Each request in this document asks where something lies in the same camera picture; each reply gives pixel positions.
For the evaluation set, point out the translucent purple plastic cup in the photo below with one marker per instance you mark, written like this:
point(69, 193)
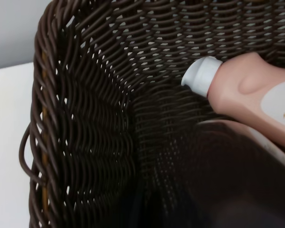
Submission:
point(219, 174)

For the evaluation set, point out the pink lotion bottle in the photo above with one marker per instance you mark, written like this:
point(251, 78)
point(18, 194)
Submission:
point(245, 88)

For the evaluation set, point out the dark brown wicker basket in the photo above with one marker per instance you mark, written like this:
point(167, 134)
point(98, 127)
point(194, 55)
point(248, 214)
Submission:
point(107, 101)

